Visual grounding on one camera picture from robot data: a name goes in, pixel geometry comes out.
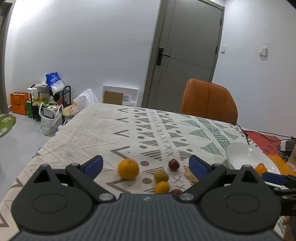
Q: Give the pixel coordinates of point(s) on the red orange cartoon mat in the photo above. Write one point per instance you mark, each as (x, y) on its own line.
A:
(269, 145)

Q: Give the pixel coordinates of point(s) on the large orange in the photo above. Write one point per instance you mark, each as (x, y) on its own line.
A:
(260, 169)
(128, 169)

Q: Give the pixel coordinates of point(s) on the clear plastic bag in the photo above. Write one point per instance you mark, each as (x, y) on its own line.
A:
(85, 99)

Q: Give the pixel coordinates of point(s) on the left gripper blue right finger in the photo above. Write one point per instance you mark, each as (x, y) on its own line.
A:
(198, 167)

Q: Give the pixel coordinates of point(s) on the green kiwi fruit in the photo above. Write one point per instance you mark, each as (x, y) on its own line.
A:
(160, 176)

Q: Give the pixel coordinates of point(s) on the patterned white tablecloth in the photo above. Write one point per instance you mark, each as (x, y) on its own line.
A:
(150, 137)

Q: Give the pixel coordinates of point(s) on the frosted drinking glass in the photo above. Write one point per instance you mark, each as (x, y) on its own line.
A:
(292, 160)

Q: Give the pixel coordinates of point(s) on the white power adapter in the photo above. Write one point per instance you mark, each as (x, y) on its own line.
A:
(287, 145)

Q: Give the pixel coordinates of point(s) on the orange paper bag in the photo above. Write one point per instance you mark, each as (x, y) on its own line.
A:
(18, 102)

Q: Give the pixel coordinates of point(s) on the dark red plum front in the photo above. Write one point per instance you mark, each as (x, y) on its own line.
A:
(176, 192)

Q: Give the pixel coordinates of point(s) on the blue white plastic bag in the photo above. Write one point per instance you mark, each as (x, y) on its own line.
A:
(54, 82)

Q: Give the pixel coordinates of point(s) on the black door lock handle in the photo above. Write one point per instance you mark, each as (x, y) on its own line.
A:
(160, 56)

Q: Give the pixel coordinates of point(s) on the small yellow mandarin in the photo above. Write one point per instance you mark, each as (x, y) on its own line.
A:
(162, 188)

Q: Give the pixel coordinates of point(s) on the grey door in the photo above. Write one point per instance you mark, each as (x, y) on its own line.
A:
(190, 32)

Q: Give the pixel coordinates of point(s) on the white plastic bag on floor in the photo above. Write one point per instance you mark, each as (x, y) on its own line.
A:
(49, 126)

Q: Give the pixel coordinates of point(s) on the dark red plum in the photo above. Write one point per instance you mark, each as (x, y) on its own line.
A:
(176, 192)
(173, 165)

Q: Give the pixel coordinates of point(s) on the person's right hand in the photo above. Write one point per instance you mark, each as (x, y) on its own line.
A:
(288, 235)

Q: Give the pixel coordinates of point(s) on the green floor rug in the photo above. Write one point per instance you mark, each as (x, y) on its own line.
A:
(7, 121)

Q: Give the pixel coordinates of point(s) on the small white wall switch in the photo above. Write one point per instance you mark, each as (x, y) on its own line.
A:
(223, 48)

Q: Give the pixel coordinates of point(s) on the white ceramic plate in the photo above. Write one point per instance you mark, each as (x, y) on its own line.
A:
(239, 154)

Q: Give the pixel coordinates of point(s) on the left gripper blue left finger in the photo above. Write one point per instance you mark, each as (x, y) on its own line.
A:
(92, 167)

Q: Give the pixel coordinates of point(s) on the black metal shoe rack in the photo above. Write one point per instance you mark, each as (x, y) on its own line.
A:
(41, 94)

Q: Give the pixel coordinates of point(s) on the large orange front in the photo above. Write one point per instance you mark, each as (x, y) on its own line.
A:
(260, 169)

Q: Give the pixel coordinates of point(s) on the green box on floor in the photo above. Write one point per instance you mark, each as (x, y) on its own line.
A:
(29, 109)

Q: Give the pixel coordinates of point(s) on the white foam packaging board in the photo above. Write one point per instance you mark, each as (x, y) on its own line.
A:
(119, 95)

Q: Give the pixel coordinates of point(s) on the dark red plum back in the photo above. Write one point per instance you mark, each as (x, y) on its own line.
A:
(173, 165)

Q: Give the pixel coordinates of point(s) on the orange leather chair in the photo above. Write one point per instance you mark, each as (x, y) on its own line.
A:
(209, 100)

